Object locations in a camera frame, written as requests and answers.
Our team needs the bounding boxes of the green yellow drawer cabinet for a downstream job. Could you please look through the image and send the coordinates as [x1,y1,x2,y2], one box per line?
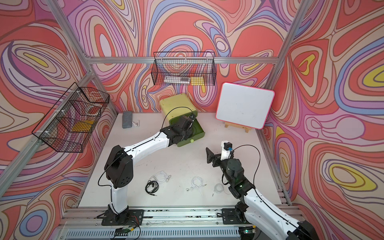
[160,94,205,147]

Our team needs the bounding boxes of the white earphones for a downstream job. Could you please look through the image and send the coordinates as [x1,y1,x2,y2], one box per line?
[186,176,206,192]
[149,171,172,184]
[212,184,231,197]

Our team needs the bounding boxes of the black earphones front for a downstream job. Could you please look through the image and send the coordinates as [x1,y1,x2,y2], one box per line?
[145,180,159,196]

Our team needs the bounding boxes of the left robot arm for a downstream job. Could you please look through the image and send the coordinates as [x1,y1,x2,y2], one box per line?
[98,114,196,226]

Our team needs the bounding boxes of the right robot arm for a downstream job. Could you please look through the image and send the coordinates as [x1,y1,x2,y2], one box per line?
[206,143,319,240]

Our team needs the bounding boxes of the wooden whiteboard easel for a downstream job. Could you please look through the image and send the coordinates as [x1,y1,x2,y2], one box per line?
[225,122,253,133]

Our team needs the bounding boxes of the yellow item in back basket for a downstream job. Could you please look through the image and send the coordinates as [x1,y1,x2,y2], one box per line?
[190,77,205,86]

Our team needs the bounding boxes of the yellow item in basket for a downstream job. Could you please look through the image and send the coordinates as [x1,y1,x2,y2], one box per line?
[190,77,205,86]
[71,120,94,133]

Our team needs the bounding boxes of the grey whiteboard eraser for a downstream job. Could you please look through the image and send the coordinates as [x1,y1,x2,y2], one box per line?
[122,111,133,129]

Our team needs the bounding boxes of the pink framed whiteboard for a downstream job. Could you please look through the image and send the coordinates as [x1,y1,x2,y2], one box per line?
[216,83,275,130]

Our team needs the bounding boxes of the green circuit board right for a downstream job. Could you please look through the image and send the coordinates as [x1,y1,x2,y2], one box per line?
[239,226,258,234]

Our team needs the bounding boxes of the green circuit board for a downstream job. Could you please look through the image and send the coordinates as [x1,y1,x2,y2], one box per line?
[239,226,258,234]
[114,228,135,236]

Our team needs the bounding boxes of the yellow item in left basket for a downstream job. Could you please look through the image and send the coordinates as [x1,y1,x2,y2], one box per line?
[71,120,94,133]

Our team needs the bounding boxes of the green circuit board left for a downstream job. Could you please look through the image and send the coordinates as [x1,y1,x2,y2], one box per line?
[114,228,135,236]

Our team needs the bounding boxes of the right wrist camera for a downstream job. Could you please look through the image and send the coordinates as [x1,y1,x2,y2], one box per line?
[221,141,233,161]

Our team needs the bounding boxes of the back wire basket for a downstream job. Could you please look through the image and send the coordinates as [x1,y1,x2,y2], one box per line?
[151,51,217,86]

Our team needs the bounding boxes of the wire basket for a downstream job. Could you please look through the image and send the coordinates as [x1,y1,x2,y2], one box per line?
[151,51,217,86]
[32,83,110,153]

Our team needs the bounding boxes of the left wire basket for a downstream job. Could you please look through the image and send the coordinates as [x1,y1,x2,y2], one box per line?
[32,83,110,153]

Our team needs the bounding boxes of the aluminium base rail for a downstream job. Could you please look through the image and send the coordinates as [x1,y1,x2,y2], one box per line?
[50,205,310,240]

